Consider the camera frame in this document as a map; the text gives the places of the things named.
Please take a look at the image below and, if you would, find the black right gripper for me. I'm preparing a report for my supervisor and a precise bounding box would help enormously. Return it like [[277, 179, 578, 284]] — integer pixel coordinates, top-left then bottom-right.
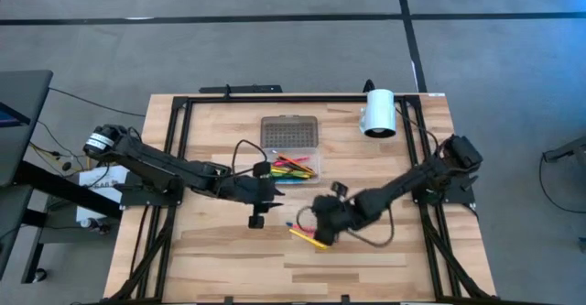
[[309, 181, 361, 246]]

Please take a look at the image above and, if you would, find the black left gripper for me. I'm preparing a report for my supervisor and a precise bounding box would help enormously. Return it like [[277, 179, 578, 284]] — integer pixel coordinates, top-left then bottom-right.
[[219, 161, 286, 230]]

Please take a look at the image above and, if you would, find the pink pen blue cap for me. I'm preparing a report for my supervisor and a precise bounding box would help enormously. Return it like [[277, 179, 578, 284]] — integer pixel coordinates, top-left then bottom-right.
[[286, 222, 318, 234]]

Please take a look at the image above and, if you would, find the yellow highlighter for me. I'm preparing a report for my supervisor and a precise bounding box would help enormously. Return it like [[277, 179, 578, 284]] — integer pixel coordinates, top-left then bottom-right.
[[288, 228, 331, 252], [271, 169, 312, 180]]

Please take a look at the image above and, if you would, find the green pen with clip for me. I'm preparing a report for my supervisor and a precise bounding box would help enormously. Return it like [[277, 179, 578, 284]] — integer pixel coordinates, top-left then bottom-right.
[[272, 166, 315, 179]]

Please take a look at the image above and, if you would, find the orange pencil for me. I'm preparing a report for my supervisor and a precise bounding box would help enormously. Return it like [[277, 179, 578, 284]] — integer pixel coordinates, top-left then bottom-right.
[[277, 153, 317, 176]]

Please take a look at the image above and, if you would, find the clear plastic supply box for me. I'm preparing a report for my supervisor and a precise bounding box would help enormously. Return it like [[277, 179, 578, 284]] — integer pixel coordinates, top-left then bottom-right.
[[259, 114, 322, 187]]

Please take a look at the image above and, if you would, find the black bar with clamp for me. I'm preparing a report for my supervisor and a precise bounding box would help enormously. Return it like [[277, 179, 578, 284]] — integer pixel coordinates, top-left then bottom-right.
[[199, 83, 284, 95]]

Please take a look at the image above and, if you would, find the white cylindrical projector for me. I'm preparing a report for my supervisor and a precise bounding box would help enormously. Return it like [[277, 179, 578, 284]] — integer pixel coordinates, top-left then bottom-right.
[[359, 88, 397, 140]]

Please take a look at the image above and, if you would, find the white paper sheet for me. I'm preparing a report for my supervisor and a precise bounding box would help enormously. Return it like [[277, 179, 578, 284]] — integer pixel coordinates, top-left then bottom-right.
[[75, 165, 132, 223]]

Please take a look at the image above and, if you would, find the grey stand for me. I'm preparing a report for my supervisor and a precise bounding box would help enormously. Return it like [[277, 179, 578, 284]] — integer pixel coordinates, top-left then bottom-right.
[[542, 135, 586, 164]]

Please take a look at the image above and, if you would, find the black desk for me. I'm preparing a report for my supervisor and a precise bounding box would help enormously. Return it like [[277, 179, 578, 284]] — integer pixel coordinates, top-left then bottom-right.
[[0, 70, 123, 284]]

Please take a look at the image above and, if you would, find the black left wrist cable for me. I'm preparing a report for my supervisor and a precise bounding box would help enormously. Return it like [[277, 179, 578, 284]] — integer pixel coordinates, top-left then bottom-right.
[[231, 138, 269, 178]]

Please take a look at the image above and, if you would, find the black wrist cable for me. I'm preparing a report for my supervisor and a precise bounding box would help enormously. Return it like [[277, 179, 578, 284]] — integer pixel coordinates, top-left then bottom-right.
[[231, 138, 269, 178], [345, 206, 396, 250]]

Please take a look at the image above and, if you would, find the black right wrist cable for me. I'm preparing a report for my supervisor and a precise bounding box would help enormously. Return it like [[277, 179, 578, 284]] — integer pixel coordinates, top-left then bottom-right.
[[345, 206, 396, 250]]

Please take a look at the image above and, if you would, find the black aluminium table frame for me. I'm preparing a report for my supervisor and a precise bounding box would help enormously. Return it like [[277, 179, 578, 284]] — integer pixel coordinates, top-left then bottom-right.
[[103, 94, 501, 305]]

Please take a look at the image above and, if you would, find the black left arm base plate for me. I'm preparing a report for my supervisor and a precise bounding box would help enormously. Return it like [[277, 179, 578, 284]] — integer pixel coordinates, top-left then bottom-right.
[[119, 183, 184, 208]]

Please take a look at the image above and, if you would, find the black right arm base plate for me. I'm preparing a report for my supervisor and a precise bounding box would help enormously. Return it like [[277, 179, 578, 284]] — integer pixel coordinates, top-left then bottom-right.
[[411, 176, 477, 205]]

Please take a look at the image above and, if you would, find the black floor cable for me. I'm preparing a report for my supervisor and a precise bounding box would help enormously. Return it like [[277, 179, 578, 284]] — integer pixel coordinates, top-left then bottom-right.
[[538, 151, 586, 215], [48, 87, 147, 118]]

